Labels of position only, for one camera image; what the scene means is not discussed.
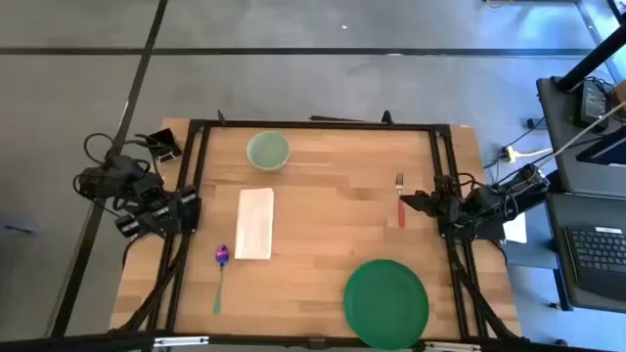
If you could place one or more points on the silver aluminium bracket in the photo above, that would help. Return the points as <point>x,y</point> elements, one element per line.
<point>181,340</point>
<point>452,347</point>

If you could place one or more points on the white and yellow plug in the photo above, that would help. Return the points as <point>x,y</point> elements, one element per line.
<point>511,154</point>

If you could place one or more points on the black keyboard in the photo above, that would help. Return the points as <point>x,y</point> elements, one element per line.
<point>599,259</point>

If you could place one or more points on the white paper sheet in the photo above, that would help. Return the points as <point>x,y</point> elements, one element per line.
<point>516,229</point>

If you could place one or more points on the dark grey keyboard desk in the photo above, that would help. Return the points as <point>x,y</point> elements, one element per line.
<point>557,220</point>

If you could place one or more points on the black table frame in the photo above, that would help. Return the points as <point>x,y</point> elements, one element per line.
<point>323,125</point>

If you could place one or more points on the brown cardboard box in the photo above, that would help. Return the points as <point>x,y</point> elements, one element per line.
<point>621,98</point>

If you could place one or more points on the dark grey side table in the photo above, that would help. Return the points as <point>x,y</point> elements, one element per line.
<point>562,127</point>

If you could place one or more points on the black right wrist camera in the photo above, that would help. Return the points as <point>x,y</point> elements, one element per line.
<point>445,184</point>

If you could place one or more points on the light green bowl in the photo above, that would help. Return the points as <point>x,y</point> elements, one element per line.
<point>267,150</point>

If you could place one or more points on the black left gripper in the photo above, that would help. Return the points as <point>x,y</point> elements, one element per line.
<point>171,215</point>

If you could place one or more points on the black box device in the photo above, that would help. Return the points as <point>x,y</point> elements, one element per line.
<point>164,143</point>

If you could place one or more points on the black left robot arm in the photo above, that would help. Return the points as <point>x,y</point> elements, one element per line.
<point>112,176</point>

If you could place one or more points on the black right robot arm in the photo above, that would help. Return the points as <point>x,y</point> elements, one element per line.
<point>484,203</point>

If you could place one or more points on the black slanted pole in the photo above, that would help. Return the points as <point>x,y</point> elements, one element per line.
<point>592,59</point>

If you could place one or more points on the black power adapter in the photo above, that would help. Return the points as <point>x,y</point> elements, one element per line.
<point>593,103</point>

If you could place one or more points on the dark green plate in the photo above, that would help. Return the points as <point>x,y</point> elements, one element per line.
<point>386,303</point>

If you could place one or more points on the white folded napkin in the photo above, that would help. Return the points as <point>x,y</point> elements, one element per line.
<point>254,223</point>

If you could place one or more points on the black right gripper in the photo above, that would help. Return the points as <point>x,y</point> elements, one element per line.
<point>449,209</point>

